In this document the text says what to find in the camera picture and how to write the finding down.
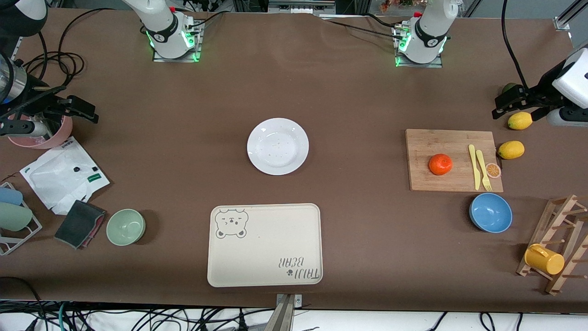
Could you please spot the dark grey sponge cloth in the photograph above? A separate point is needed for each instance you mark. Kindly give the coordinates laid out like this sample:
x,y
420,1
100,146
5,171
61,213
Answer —
x,y
79,224

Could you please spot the white round plate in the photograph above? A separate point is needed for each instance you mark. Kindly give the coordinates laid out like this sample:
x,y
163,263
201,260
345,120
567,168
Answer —
x,y
278,146

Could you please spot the pale green bowl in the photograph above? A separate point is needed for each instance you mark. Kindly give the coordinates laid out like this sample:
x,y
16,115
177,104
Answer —
x,y
125,227

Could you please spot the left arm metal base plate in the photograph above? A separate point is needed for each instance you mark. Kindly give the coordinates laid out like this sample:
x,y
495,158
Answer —
x,y
436,64

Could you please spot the wooden cutting board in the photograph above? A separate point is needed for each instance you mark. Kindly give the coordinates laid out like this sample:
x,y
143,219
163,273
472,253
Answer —
x,y
427,151

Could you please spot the yellow plastic fork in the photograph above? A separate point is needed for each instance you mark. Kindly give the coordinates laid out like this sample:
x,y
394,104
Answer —
x,y
482,168

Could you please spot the yellow plastic knife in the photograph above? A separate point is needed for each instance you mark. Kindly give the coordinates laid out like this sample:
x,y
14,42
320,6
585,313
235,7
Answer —
x,y
474,165

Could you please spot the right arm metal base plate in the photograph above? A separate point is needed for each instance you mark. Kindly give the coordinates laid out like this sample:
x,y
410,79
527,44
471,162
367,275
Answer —
x,y
195,50

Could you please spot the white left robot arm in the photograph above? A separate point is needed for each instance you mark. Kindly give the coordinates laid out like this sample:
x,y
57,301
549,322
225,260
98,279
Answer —
x,y
429,27

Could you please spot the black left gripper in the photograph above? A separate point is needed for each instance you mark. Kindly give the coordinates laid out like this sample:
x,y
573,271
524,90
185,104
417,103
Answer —
x,y
544,90

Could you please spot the toy orange slice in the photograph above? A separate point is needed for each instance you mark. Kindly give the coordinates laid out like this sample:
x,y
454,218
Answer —
x,y
493,170

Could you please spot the orange mandarin fruit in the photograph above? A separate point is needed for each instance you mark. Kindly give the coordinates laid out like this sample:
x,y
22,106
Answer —
x,y
440,164

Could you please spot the pale green cup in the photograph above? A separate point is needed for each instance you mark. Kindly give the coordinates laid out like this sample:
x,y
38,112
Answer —
x,y
14,217

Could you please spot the beige bear print tray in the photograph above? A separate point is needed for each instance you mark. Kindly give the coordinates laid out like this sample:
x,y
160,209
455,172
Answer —
x,y
266,246

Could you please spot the blue bowl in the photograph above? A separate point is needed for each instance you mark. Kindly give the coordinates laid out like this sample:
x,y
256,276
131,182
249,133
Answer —
x,y
490,213

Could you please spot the aluminium corner profile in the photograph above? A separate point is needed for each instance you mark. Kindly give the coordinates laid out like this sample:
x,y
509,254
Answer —
x,y
567,18

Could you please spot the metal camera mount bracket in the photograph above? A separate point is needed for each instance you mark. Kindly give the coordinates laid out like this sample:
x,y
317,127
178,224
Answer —
x,y
284,315

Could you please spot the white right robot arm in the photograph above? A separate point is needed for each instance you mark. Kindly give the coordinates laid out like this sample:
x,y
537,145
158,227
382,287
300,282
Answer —
x,y
163,27

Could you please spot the aluminium frame bar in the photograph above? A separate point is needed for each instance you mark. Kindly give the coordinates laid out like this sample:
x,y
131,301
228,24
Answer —
x,y
301,5

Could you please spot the white plastic bag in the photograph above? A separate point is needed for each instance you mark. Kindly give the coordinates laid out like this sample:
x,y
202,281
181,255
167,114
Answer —
x,y
59,177

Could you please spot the pink bowl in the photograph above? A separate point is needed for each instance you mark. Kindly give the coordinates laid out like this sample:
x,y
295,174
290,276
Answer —
x,y
57,135

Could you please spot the green avocado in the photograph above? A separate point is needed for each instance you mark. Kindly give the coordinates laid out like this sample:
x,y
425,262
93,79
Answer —
x,y
509,87

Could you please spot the yellow mug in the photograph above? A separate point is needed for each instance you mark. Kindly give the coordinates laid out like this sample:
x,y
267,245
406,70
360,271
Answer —
x,y
544,259

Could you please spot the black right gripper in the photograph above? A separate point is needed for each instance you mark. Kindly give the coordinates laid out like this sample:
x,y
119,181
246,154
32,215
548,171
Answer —
x,y
28,105

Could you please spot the pale blue cup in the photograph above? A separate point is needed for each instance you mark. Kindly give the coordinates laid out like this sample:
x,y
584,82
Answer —
x,y
10,196

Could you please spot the yellow lemon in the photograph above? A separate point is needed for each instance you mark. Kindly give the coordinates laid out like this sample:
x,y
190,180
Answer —
x,y
511,150
520,121

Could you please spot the wooden mug rack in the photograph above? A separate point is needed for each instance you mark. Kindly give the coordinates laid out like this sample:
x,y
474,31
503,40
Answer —
x,y
567,276

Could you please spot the aluminium edge profile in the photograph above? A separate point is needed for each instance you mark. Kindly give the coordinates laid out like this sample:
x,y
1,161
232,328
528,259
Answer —
x,y
17,46

